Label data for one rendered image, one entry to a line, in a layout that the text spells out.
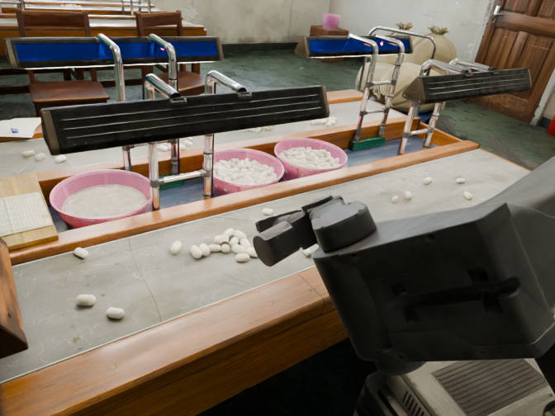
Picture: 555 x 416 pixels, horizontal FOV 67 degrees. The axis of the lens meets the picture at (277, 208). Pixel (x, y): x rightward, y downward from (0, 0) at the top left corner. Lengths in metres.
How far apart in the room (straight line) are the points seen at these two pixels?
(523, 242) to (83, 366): 0.69
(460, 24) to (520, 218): 5.92
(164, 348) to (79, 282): 0.28
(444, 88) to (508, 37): 4.38
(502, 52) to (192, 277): 5.19
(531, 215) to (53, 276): 0.92
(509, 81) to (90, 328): 1.49
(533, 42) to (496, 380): 4.68
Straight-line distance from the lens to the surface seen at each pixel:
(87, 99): 2.96
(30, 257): 1.07
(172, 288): 0.94
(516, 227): 0.24
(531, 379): 1.39
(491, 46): 5.85
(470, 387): 1.27
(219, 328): 0.83
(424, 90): 1.32
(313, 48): 1.72
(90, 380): 0.78
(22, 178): 1.34
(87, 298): 0.92
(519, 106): 5.69
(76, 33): 3.54
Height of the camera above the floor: 1.38
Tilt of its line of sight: 32 degrees down
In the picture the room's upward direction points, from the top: 7 degrees clockwise
